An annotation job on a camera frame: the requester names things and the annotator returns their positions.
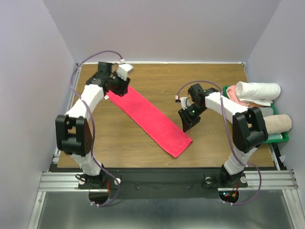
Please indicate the pink microfiber towel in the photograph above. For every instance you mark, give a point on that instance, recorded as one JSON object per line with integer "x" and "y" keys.
{"x": 156, "y": 124}

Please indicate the pink rolled towel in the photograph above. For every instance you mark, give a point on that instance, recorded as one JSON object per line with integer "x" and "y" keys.
{"x": 231, "y": 94}

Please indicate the grey rolled towel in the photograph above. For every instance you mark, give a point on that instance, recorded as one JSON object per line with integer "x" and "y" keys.
{"x": 266, "y": 111}

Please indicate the green plastic bin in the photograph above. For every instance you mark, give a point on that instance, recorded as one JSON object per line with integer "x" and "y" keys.
{"x": 284, "y": 134}

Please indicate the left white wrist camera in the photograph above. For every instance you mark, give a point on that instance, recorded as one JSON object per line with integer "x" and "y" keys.
{"x": 123, "y": 70}

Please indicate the aluminium frame rail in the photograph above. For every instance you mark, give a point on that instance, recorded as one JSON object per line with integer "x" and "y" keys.
{"x": 58, "y": 182}

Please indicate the teal rolled towel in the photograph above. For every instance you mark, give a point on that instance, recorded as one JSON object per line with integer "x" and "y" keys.
{"x": 275, "y": 137}

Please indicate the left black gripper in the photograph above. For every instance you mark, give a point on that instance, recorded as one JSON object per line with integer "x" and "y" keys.
{"x": 124, "y": 88}

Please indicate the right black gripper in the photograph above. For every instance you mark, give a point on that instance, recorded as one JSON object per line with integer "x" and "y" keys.
{"x": 187, "y": 121}

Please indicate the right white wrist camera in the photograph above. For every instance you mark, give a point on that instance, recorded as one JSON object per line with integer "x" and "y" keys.
{"x": 183, "y": 101}

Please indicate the beige rolled towel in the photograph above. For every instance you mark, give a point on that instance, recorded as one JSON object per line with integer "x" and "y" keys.
{"x": 276, "y": 124}

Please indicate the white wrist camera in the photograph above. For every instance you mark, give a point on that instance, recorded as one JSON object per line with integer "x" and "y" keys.
{"x": 123, "y": 70}
{"x": 183, "y": 101}

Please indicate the white rolled towel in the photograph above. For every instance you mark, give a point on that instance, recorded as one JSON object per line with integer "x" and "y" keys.
{"x": 262, "y": 92}

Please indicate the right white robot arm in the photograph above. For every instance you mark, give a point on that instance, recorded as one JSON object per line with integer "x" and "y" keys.
{"x": 245, "y": 127}

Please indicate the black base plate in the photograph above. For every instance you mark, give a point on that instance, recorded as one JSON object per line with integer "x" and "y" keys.
{"x": 163, "y": 183}

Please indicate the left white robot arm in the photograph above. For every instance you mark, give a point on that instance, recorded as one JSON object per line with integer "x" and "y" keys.
{"x": 74, "y": 136}

